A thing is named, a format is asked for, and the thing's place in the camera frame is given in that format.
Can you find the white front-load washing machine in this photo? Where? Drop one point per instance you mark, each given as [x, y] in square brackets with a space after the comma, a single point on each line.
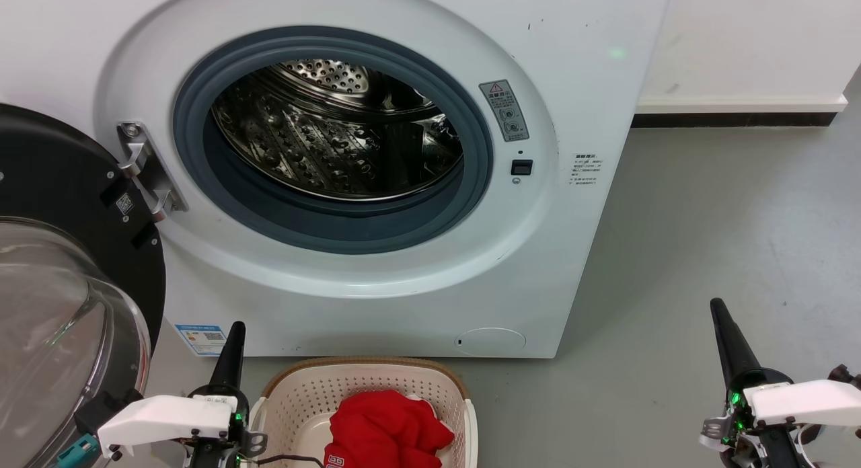
[568, 253]

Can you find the white and black baseboard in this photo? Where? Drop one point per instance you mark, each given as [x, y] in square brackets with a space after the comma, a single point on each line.
[736, 110]

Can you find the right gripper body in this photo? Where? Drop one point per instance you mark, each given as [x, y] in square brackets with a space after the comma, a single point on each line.
[736, 434]

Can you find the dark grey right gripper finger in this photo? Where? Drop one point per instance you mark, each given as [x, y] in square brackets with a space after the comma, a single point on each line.
[728, 354]
[743, 354]

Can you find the grey rubber door gasket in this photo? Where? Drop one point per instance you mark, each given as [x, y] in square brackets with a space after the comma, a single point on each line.
[333, 229]

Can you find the red and white garment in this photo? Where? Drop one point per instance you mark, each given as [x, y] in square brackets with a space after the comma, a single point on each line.
[383, 427]

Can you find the teal plastic connector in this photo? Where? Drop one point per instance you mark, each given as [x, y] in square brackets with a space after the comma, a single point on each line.
[77, 449]

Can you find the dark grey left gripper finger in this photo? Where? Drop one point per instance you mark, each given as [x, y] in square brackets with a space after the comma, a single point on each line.
[238, 364]
[225, 367]

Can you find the QR code sticker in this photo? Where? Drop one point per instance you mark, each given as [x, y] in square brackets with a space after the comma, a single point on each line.
[124, 204]

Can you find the black washer door with glass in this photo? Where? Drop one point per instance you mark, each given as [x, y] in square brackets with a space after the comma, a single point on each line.
[50, 175]

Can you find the grey warning sticker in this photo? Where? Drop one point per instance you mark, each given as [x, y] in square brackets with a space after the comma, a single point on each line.
[504, 110]

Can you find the round white filter cover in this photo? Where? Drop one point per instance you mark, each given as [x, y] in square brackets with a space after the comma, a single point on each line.
[490, 341]

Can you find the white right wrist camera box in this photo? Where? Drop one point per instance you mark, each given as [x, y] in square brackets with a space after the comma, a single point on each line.
[807, 401]

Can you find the silver metal door hinge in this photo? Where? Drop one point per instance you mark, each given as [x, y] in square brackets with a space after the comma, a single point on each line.
[153, 179]

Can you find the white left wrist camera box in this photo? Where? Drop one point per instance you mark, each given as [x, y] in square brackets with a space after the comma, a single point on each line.
[168, 417]

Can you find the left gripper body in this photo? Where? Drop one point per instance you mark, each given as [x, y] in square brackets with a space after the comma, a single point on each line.
[249, 441]

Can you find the blue energy label sticker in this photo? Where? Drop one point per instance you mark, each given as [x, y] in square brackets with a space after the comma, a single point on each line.
[200, 339]

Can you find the stainless steel washing machine drum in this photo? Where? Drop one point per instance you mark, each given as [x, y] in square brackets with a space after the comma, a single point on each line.
[303, 138]

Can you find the cream plastic laundry basket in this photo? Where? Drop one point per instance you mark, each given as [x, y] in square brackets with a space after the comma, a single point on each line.
[303, 401]

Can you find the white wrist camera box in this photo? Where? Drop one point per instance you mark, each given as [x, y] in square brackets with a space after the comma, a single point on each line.
[168, 417]
[807, 401]

